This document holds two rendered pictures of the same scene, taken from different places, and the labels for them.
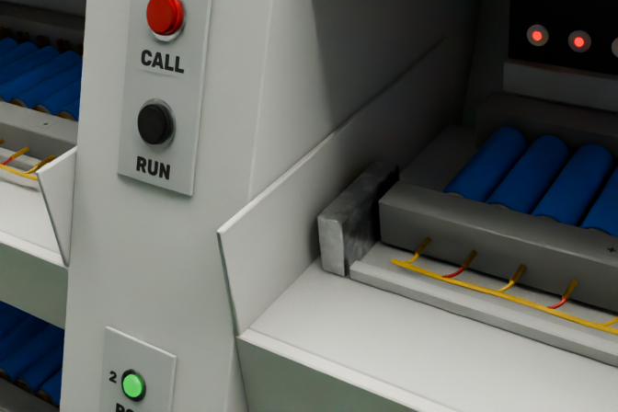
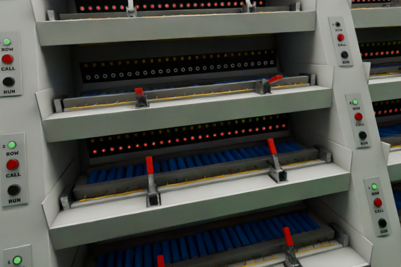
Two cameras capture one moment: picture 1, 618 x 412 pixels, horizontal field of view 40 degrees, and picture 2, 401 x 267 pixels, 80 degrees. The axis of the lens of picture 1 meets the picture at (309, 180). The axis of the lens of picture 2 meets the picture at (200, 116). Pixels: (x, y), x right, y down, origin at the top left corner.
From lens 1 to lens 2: 74 cm
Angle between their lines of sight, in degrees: 46
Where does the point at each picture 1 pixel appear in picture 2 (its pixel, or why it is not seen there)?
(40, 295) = (321, 101)
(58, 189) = (332, 71)
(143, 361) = (355, 96)
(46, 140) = (291, 79)
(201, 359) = (364, 90)
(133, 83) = (338, 49)
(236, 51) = (352, 40)
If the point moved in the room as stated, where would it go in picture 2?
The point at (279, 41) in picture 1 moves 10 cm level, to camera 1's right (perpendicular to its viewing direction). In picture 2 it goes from (354, 39) to (366, 46)
